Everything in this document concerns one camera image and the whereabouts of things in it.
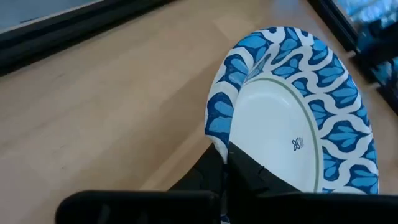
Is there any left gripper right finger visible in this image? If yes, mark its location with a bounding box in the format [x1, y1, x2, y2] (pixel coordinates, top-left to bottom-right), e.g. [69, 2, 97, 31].
[226, 141, 398, 224]

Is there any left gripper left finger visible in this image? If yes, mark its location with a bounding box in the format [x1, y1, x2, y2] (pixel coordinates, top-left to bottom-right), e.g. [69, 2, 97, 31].
[55, 142, 228, 224]

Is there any blue patterned paper bowl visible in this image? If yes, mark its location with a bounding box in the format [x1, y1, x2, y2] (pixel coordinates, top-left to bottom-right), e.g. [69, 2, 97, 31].
[204, 26, 380, 195]

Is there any black metal table frame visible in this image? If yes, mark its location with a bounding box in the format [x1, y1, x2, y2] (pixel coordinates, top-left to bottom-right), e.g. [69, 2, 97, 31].
[0, 0, 398, 116]

